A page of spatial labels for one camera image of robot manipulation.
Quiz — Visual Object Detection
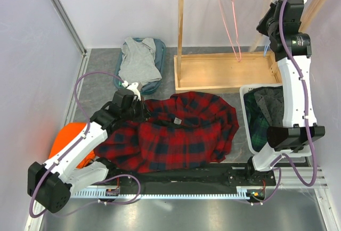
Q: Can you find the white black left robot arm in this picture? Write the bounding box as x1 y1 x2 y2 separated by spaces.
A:
27 83 149 213

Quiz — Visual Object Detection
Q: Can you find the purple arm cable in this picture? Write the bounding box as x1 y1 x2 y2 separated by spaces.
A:
28 71 126 219
278 0 318 188

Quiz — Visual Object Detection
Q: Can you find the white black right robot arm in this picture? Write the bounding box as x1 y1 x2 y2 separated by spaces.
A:
244 0 326 186

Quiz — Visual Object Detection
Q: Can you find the orange garment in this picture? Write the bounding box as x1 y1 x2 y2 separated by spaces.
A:
50 123 96 171

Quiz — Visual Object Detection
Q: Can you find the grey t-shirt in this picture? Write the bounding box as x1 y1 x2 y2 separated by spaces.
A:
118 37 162 86

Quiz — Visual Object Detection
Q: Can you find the white plastic laundry basket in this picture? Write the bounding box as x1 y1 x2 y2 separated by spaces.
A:
239 83 314 158

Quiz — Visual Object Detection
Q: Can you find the pink wire hanger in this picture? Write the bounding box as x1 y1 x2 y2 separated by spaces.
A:
217 0 242 62

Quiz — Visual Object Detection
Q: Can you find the beige wooden hanger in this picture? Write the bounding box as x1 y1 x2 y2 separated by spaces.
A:
248 0 273 53

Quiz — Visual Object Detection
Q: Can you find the green plaid garment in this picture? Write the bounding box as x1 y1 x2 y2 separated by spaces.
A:
243 90 269 152

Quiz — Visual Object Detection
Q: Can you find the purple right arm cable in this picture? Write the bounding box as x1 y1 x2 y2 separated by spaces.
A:
278 0 318 188

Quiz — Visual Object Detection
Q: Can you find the black dotted garment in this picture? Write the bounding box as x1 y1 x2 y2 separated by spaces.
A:
254 86 284 127

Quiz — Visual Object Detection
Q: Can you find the teal plastic basin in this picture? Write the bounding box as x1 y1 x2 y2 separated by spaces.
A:
113 37 166 95

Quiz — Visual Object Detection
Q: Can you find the red navy plaid skirt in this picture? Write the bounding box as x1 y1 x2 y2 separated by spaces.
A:
94 92 239 173

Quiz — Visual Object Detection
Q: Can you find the wooden clothes rack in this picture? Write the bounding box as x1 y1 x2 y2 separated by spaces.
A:
173 0 341 95

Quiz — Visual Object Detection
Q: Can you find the aluminium corner profile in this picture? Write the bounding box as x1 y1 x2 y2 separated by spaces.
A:
50 0 87 56

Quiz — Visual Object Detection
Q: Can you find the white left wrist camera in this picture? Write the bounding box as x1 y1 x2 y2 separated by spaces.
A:
121 80 142 97

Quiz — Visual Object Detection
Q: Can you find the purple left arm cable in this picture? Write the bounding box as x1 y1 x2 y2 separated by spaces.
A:
28 71 126 219

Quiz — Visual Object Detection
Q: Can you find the light blue cable duct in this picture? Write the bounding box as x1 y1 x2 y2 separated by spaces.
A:
71 186 250 200

